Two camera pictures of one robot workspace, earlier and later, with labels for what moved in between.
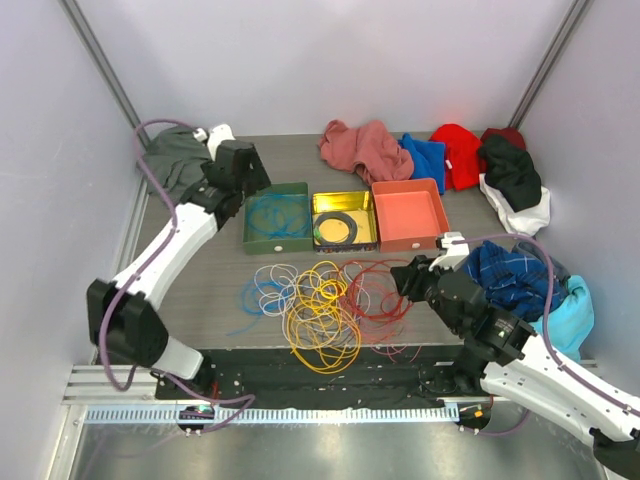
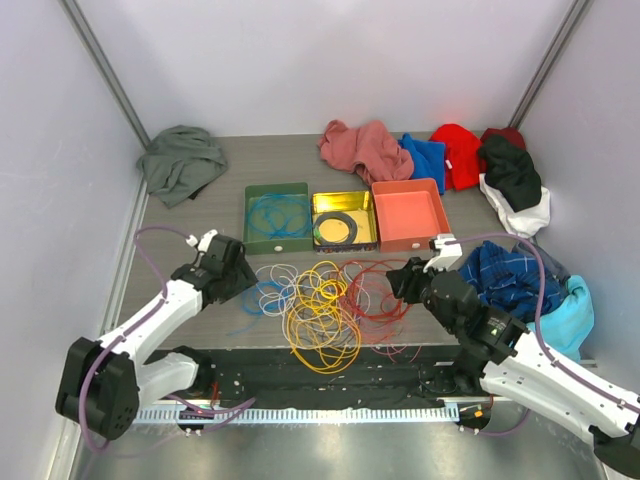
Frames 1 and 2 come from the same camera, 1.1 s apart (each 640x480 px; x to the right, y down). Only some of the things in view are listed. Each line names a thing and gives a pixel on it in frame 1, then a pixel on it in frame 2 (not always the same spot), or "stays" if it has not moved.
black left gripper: (256, 177) to (245, 278)
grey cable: (335, 215) stays
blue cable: (261, 297) stays
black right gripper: (409, 278) stays
